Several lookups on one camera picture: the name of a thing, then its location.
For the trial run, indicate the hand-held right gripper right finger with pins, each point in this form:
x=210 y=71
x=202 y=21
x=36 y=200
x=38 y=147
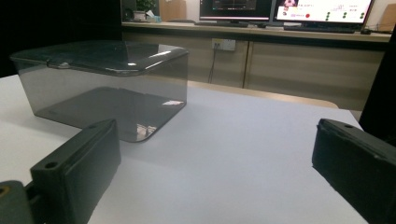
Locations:
x=358 y=161

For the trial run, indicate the black curtain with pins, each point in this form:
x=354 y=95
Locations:
x=56 y=25
x=381 y=93

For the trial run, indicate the white wall power outlet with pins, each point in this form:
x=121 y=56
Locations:
x=224 y=44

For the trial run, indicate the long wooden cabinet counter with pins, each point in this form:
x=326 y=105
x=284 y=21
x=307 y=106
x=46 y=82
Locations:
x=311 y=68

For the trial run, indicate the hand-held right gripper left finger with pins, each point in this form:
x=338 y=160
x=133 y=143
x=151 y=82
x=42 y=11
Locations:
x=77 y=168

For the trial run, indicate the green potted plant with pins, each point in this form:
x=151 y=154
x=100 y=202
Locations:
x=144 y=7

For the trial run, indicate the light wooden table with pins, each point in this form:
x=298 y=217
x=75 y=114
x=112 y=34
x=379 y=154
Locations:
x=264 y=95

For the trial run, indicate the black keyboard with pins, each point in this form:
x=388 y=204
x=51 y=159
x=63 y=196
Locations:
x=319 y=29
x=221 y=24

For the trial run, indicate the black computer mouse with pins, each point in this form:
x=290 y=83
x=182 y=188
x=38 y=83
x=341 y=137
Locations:
x=366 y=31

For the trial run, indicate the transparent grey lidded plastic box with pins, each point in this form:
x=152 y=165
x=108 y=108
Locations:
x=102 y=81

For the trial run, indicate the computer monitor with white screen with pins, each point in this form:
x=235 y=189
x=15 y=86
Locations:
x=323 y=11

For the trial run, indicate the tissue box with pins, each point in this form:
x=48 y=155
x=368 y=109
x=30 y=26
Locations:
x=154 y=18

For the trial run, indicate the brown cardboard box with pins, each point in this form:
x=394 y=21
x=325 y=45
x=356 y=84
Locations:
x=172 y=10

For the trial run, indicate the computer monitor with dark screen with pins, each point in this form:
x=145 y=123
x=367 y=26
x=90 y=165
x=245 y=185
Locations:
x=236 y=9

